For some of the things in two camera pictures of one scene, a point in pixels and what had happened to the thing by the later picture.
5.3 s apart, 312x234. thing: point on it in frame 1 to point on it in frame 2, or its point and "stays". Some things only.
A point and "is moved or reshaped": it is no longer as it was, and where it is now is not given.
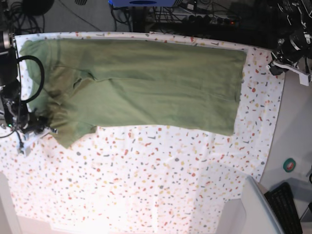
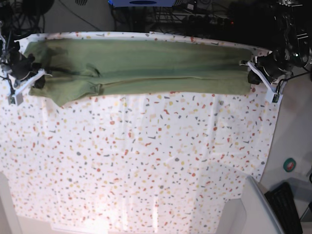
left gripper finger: x=43 y=120 to x=36 y=66
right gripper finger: x=275 y=69 to x=253 y=78
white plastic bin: x=251 y=214 stays
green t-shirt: x=77 y=85 is moved or reshaped
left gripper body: x=29 y=122 to x=23 y=66
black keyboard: x=281 y=198 stays
